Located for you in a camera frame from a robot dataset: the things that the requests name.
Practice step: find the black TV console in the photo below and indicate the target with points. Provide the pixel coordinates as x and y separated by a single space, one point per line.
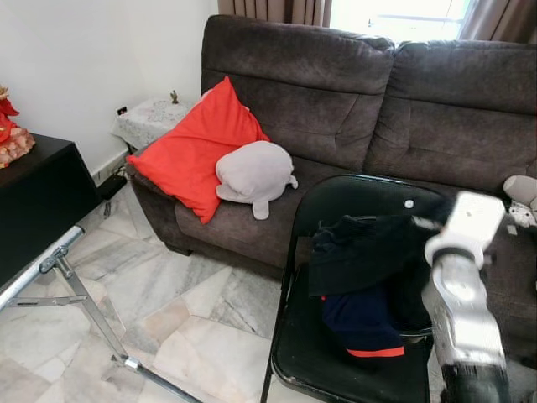
42 201

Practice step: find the black folding chair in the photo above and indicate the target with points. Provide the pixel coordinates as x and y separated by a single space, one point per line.
336 374

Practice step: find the red laughing Buddha statue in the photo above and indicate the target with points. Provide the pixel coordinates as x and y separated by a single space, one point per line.
13 143

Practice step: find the black floor box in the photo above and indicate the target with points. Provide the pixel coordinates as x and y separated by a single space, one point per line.
111 186

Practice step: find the grey seal plush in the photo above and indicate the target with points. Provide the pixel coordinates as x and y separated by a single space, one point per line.
256 172

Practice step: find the bright window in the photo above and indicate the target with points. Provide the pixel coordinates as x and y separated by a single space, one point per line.
394 17

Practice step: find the navy garment with red band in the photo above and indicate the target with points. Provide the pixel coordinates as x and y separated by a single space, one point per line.
361 319

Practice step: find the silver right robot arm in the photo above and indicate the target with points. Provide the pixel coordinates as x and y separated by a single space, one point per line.
461 311

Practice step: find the side table with lace cloth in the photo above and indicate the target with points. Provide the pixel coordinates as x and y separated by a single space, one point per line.
151 122

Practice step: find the red pillow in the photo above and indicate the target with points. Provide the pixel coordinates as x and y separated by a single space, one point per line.
197 155

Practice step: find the black wall socket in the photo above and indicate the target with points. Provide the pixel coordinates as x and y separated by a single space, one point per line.
122 110

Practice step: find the small brass figure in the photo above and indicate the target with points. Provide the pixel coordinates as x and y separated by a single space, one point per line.
174 97

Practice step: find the brown curtain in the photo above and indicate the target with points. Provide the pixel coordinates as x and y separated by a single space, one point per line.
503 17
273 10

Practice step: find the dark brown fabric sofa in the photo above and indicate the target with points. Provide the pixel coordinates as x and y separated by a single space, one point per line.
294 101

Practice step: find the black garment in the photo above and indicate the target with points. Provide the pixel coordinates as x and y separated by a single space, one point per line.
369 252

